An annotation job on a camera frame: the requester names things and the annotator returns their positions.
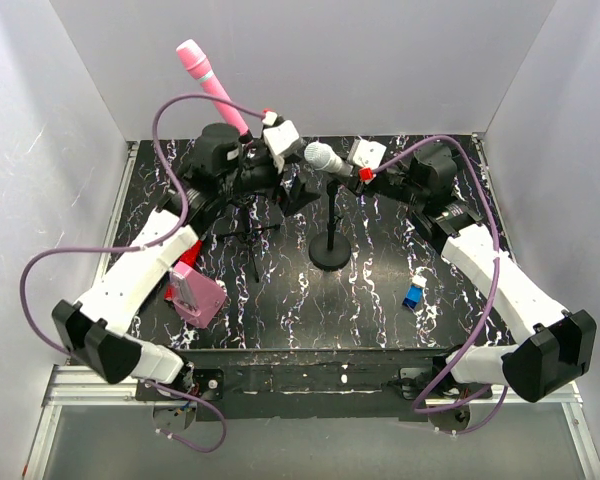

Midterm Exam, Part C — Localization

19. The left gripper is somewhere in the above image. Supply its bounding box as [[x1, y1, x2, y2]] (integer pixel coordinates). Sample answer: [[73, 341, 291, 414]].
[[221, 152, 322, 216]]

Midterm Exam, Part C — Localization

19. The white microphone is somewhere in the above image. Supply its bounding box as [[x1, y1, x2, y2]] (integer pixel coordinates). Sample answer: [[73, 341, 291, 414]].
[[304, 141, 353, 177]]

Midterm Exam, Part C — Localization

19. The black round-base stand white mic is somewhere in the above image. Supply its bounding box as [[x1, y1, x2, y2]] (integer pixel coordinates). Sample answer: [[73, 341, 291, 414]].
[[309, 180, 351, 272]]

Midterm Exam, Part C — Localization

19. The red glitter microphone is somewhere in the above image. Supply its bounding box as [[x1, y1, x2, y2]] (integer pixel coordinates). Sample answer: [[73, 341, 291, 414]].
[[164, 240, 203, 303]]

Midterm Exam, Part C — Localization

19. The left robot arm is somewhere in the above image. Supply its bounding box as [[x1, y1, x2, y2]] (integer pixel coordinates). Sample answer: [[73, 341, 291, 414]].
[[52, 120, 314, 400]]

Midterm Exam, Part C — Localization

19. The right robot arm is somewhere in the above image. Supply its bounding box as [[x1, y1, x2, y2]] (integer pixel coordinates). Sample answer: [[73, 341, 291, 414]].
[[345, 135, 597, 403]]

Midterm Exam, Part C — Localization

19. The black tripod stand pink mic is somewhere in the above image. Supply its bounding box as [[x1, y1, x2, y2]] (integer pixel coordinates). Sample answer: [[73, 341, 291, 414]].
[[215, 192, 281, 283]]

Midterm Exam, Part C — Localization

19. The pink microphone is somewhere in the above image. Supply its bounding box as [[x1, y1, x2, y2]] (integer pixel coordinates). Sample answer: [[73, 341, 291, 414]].
[[176, 39, 253, 145]]

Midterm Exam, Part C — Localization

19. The black marble mat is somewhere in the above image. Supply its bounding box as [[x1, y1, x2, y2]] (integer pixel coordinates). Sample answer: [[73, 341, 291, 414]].
[[87, 133, 527, 351]]

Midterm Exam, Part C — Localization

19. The blue white small toy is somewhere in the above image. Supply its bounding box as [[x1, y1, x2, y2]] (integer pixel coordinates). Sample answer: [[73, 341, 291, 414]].
[[402, 275, 426, 309]]

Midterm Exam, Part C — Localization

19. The pink metronome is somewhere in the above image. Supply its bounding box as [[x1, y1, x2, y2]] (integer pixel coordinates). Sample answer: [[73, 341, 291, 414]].
[[170, 262, 227, 329]]

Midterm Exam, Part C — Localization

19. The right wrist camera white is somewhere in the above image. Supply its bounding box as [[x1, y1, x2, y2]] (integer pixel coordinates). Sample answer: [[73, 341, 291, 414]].
[[347, 139, 387, 183]]

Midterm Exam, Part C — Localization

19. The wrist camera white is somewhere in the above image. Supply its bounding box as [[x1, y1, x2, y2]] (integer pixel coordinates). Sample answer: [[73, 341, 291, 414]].
[[347, 139, 387, 183], [262, 110, 304, 173]]

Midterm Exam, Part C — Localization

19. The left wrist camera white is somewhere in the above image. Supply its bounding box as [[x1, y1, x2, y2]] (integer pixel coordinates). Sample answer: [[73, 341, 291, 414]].
[[262, 110, 304, 173]]

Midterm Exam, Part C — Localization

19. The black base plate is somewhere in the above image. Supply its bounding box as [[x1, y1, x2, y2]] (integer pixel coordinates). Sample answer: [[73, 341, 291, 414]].
[[69, 345, 551, 424]]

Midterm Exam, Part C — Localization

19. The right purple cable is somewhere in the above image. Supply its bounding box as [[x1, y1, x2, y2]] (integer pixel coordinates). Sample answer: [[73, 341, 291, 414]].
[[374, 134, 509, 436]]

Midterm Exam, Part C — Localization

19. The purple cable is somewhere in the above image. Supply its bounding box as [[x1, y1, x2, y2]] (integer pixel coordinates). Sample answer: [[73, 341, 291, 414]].
[[19, 93, 276, 454], [374, 134, 509, 436]]

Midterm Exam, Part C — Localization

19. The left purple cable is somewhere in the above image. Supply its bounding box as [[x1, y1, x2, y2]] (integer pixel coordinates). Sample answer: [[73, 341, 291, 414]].
[[19, 93, 276, 454]]

